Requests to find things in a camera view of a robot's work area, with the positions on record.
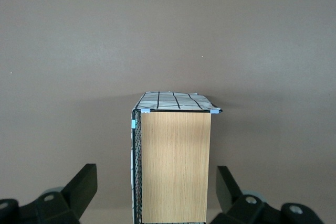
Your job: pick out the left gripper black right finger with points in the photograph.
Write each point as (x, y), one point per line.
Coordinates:
(228, 195)

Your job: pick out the light wooden step shelf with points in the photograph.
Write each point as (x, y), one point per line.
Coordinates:
(176, 166)

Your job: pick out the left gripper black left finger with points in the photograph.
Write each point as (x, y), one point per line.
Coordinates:
(78, 192)

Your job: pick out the small light blue clip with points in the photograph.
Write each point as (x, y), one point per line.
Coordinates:
(214, 111)
(133, 123)
(145, 110)

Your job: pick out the white black-grid cloth liner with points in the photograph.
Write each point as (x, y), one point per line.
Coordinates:
(168, 102)

